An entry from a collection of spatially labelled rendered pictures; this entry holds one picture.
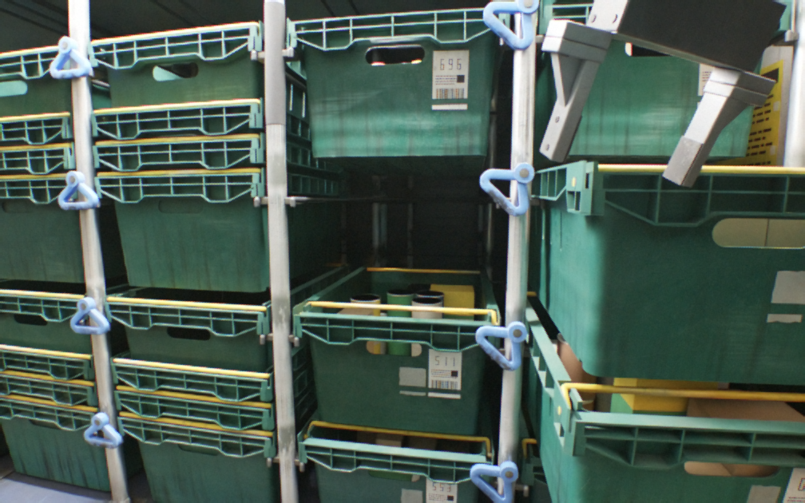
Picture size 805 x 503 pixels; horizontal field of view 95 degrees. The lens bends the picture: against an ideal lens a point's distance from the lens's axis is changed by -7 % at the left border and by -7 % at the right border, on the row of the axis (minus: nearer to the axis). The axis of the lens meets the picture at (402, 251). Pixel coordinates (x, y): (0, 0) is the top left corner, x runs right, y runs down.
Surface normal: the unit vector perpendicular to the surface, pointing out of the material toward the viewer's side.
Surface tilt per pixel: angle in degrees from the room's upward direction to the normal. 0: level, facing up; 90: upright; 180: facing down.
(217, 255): 94
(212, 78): 94
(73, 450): 92
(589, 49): 113
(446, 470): 94
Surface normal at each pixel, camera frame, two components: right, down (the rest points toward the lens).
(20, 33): 0.99, 0.03
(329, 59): -0.16, 0.19
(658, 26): 0.09, 0.51
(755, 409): 0.00, -0.99
